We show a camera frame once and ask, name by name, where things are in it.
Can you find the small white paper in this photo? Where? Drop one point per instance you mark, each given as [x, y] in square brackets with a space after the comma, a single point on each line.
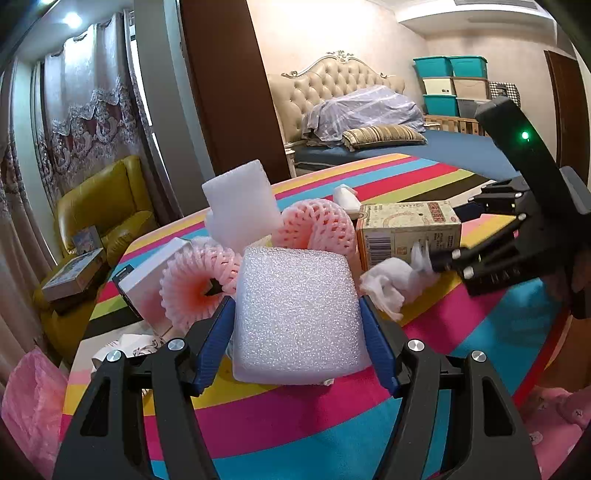
[346, 196]

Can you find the small printed box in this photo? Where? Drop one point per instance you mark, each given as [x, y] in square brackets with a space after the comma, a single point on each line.
[87, 240]

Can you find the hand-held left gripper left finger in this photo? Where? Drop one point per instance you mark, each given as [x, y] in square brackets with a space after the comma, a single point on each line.
[217, 344]

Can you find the brown wooden panel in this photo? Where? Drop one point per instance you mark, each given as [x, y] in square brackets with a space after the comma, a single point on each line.
[231, 92]

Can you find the striped brown pillow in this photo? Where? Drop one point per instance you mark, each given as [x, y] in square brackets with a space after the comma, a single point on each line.
[383, 136]

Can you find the white cardboard box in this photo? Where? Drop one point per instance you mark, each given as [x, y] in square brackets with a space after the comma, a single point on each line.
[143, 286]

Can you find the brown door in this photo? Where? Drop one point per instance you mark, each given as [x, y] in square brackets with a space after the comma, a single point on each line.
[561, 101]

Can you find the brown printed carton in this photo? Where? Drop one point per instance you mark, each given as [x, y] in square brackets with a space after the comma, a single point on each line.
[401, 226]

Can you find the coarse white foam block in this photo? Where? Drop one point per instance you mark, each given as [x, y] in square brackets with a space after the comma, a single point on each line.
[295, 314]

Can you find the white tissue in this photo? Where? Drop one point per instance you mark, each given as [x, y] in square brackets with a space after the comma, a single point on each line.
[388, 281]

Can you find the pink plastic bag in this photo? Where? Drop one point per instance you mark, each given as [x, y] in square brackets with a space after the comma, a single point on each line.
[32, 406]

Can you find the pink foam fruit net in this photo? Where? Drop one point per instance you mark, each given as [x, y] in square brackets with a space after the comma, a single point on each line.
[314, 221]
[184, 281]

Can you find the yellow leather armchair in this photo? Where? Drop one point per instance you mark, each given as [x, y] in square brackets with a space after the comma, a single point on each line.
[115, 194]

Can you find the ceiling light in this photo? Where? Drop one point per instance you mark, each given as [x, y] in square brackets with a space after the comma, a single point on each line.
[70, 19]

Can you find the checkered cloth bag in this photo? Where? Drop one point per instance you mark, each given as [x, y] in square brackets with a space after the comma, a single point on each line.
[505, 92]

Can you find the smooth white foam block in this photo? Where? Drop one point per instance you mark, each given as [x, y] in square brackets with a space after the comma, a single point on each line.
[240, 203]

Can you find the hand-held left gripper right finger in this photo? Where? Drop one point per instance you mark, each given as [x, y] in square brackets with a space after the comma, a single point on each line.
[378, 344]

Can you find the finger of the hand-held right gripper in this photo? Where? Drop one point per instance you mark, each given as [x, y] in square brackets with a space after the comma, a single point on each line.
[501, 198]
[480, 261]

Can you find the pink patterned clothing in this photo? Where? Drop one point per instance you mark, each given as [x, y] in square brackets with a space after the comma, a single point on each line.
[558, 415]

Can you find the striped colourful tablecloth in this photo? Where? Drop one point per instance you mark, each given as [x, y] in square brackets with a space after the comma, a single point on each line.
[323, 438]

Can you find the flat cardboard box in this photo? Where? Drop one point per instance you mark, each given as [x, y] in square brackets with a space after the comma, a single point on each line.
[74, 274]

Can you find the cream tufted bed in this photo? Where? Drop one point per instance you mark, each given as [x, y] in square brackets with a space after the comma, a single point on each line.
[295, 101]

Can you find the wooden slatted frame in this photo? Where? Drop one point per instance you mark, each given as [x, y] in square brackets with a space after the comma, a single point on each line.
[455, 124]

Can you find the printed paper wrapper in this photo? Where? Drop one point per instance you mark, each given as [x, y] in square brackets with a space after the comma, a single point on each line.
[134, 344]

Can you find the beige patterned curtain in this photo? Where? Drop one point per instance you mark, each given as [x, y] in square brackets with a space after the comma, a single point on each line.
[18, 207]
[92, 115]

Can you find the stack of storage bins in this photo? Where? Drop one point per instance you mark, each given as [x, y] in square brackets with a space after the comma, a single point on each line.
[443, 104]

